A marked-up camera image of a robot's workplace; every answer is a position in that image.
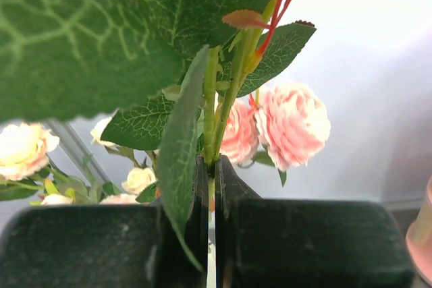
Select cream rose flower stem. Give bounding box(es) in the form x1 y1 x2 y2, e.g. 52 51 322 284
90 117 157 196

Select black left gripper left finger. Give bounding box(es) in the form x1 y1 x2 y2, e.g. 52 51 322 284
0 154 210 288

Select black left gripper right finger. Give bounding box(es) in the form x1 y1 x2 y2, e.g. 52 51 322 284
215 156 414 288

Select peach peony flower stem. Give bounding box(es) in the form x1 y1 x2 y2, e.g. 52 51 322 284
1 123 89 205

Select light pink peony stem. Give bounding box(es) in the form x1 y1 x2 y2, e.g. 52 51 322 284
40 192 141 206

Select pink rose flower stem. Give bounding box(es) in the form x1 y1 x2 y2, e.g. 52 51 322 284
219 82 331 184

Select pink three-tier shelf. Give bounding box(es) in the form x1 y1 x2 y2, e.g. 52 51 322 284
406 178 432 285

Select peach rose flower stem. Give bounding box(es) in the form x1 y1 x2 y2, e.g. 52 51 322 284
0 0 317 272

